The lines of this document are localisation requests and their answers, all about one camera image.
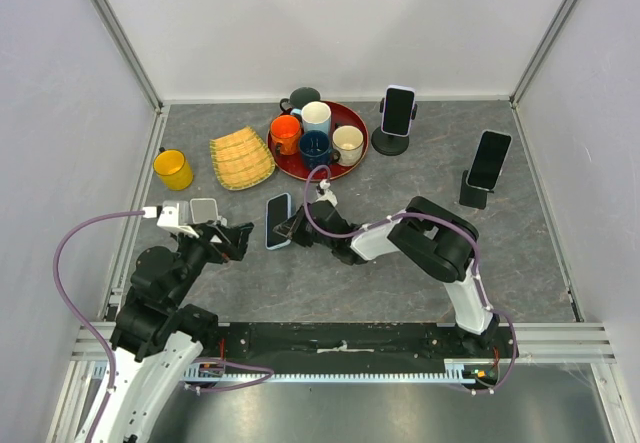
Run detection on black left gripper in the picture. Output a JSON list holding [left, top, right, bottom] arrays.
[[167, 218, 253, 306]]

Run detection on light blue cased phone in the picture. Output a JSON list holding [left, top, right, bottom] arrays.
[[265, 192, 292, 251]]

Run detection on clear cased black phone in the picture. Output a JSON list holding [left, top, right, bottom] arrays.
[[466, 130, 512, 191]]

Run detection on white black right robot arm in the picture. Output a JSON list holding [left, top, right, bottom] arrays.
[[274, 196, 500, 357]]

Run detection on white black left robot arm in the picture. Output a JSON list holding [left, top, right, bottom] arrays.
[[76, 221, 254, 442]]

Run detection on white phone stand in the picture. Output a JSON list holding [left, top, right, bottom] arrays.
[[189, 197, 227, 225]]

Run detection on black round-base phone stand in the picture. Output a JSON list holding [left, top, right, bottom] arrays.
[[371, 98, 410, 156]]

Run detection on lavender cased phone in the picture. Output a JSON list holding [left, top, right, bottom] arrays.
[[381, 85, 417, 137]]

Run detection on black block phone stand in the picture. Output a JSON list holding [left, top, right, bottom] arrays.
[[458, 170, 494, 210]]

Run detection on red round tray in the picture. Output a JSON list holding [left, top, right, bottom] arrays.
[[267, 101, 370, 180]]

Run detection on woven bamboo tray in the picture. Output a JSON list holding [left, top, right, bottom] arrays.
[[209, 126, 275, 191]]

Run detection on dark blue mug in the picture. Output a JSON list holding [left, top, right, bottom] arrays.
[[299, 130, 340, 170]]

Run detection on yellow mug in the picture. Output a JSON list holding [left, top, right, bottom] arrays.
[[153, 147, 194, 191]]

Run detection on orange mug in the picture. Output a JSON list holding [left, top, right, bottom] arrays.
[[269, 115, 302, 156]]

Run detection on cream dimpled mug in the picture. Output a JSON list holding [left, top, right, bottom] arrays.
[[332, 126, 364, 167]]

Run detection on light blue mug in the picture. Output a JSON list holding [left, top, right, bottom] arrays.
[[290, 101, 332, 135]]

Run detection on dark grey mug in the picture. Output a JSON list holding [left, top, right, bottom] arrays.
[[279, 87, 321, 112]]

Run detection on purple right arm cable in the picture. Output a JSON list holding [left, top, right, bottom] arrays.
[[303, 165, 517, 364]]

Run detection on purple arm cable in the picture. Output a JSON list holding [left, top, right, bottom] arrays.
[[53, 210, 151, 443], [303, 165, 517, 364]]

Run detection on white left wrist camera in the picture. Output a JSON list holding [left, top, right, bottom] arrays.
[[142, 200, 199, 238]]

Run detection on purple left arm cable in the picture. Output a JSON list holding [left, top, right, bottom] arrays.
[[53, 210, 151, 443]]

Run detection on grey slotted cable duct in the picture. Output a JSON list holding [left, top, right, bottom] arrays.
[[182, 362, 500, 388]]

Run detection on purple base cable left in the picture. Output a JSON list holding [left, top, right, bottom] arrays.
[[182, 357, 276, 395]]

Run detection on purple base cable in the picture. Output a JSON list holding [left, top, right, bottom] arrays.
[[462, 347, 517, 397], [182, 357, 276, 395]]

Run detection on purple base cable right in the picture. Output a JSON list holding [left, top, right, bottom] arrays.
[[462, 347, 517, 397]]

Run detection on left aluminium frame post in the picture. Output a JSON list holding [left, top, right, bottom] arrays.
[[90, 0, 164, 113]]

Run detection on aluminium frame post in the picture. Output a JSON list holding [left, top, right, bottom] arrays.
[[90, 0, 164, 113], [509, 0, 580, 108]]

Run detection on right aluminium frame post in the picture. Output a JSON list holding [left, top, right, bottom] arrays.
[[509, 0, 580, 108]]

